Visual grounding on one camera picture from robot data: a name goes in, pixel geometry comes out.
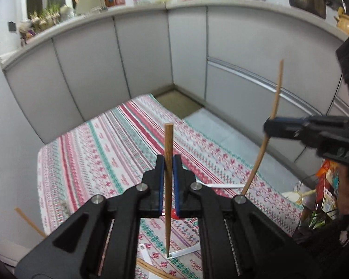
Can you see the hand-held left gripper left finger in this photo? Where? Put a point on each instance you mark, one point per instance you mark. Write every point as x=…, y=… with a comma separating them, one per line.
x=161, y=180

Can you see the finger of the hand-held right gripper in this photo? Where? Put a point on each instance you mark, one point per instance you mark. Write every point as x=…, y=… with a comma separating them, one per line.
x=282, y=128

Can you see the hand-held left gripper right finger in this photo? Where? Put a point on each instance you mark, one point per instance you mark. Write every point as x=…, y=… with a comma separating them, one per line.
x=176, y=180

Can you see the red plastic spoon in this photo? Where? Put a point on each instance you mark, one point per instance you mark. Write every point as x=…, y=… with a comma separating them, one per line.
x=172, y=214

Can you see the white plastic spoon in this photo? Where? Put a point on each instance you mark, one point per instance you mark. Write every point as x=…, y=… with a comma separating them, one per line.
x=221, y=185

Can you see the orange snack bag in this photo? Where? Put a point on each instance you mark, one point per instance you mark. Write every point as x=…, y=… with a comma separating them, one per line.
x=327, y=186

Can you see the striped patterned tablecloth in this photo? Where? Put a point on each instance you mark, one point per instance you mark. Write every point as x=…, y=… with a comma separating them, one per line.
x=104, y=151

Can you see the grey kitchen cabinet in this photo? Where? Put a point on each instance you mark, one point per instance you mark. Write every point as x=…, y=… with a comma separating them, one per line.
x=104, y=64

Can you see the white kitchen countertop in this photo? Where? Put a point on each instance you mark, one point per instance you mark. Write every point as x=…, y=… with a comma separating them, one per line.
x=133, y=9

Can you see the potted garlic sprouts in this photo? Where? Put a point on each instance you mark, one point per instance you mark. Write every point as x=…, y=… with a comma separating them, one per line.
x=45, y=17

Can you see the black wall socket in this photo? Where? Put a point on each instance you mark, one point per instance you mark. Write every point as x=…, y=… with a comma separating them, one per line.
x=12, y=26

